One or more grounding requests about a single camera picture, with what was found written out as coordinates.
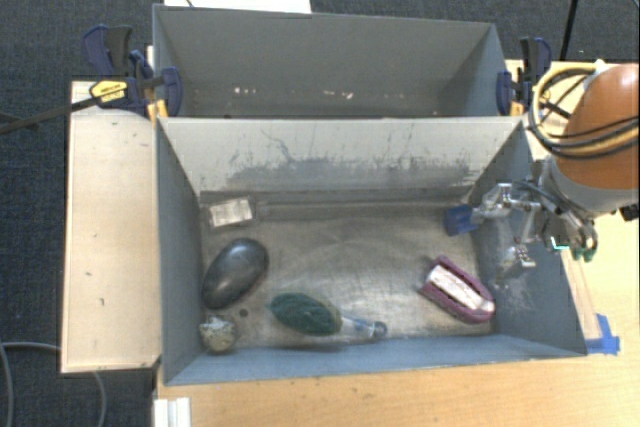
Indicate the black cylinder on white bracket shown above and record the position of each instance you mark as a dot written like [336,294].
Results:
[631,213]

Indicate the small clear plastic bottle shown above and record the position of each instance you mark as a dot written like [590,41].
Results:
[364,329]

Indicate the small blue block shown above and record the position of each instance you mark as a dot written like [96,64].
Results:
[457,220]

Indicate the black oval object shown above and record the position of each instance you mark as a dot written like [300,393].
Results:
[234,273]

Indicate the beige speckled lump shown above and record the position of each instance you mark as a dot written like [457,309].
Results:
[218,334]

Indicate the grey metal bin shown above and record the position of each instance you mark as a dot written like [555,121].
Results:
[350,260]

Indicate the pale wood flat board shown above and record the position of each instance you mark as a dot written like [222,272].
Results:
[110,240]

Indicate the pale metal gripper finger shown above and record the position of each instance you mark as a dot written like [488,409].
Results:
[495,206]
[522,258]

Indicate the dark green knitted scrubber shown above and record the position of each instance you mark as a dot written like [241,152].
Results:
[305,314]

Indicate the purple case with white filling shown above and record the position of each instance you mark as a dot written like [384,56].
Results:
[457,291]

